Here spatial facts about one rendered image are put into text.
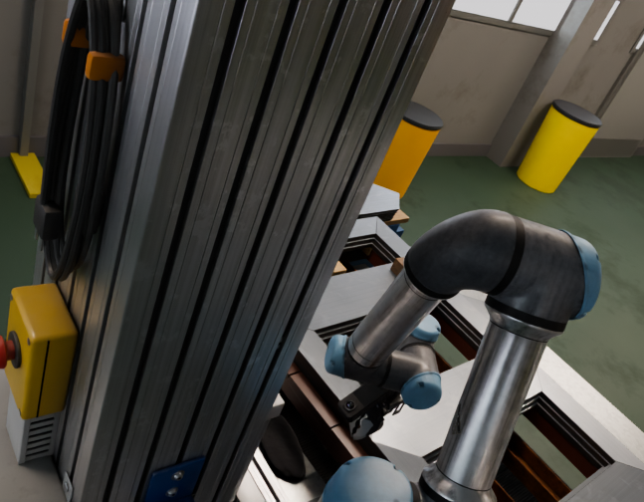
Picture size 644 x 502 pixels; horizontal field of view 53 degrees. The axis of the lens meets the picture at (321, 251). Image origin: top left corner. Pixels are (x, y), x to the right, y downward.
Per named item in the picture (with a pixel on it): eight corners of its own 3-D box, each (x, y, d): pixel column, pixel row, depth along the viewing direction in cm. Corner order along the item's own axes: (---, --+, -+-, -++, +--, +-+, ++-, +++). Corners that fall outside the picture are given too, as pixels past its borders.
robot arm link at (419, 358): (377, 403, 118) (373, 361, 127) (433, 417, 120) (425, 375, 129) (394, 375, 114) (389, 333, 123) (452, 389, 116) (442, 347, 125)
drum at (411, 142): (385, 170, 493) (418, 99, 460) (417, 201, 470) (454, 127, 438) (347, 171, 469) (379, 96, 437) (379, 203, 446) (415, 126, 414)
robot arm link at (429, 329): (409, 331, 123) (404, 302, 130) (387, 370, 129) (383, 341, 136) (447, 341, 124) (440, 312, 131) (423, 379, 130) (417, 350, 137)
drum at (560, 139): (532, 167, 614) (571, 100, 575) (566, 194, 588) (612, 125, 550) (503, 168, 586) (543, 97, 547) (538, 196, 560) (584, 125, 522)
